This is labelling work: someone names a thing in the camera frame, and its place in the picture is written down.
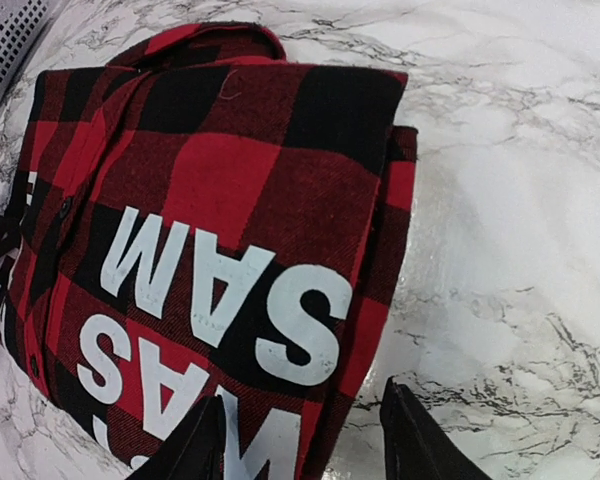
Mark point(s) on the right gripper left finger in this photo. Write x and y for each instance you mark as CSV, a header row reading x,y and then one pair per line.
x,y
195,448

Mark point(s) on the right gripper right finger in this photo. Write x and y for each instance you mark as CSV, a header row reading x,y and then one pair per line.
x,y
415,446

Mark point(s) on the red black plaid shirt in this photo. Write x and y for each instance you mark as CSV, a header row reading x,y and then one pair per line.
x,y
202,216

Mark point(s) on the white plastic basket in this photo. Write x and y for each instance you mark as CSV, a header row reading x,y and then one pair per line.
x,y
20,24

